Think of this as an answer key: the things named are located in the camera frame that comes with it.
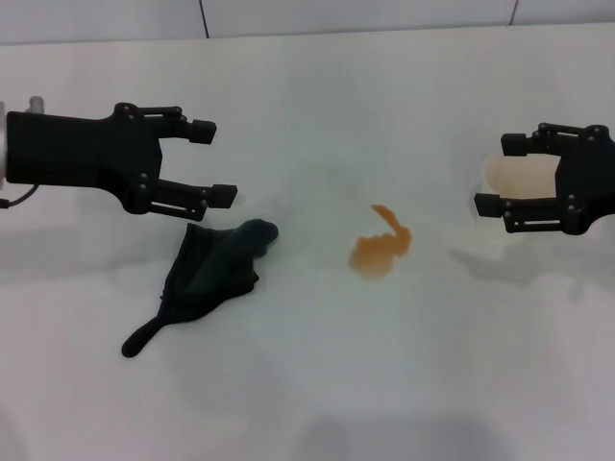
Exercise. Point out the orange liquid stain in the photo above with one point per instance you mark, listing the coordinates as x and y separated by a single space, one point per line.
379 252

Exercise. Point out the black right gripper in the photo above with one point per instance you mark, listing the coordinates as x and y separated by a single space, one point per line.
593 182

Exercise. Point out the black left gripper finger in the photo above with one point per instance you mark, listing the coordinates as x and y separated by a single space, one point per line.
223 197

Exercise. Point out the white paper cup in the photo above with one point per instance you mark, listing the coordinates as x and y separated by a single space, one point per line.
519 175

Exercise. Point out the dark blue rag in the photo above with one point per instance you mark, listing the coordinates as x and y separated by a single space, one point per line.
216 274

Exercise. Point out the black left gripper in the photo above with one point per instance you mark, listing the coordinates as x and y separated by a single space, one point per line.
72 151

